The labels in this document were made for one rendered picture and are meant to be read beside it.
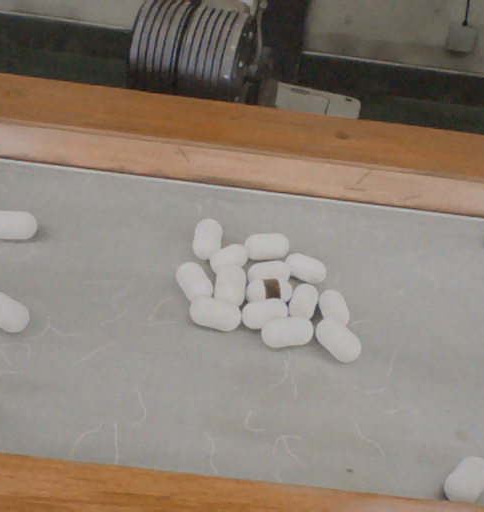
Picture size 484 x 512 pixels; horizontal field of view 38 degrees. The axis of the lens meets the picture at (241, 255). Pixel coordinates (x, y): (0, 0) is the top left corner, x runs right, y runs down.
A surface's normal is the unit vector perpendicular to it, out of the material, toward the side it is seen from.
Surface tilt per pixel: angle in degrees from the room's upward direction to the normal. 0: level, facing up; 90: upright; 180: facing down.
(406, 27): 89
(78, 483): 0
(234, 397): 0
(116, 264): 0
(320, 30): 89
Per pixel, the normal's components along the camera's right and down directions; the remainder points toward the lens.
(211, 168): 0.05, -0.11
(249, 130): 0.11, -0.78
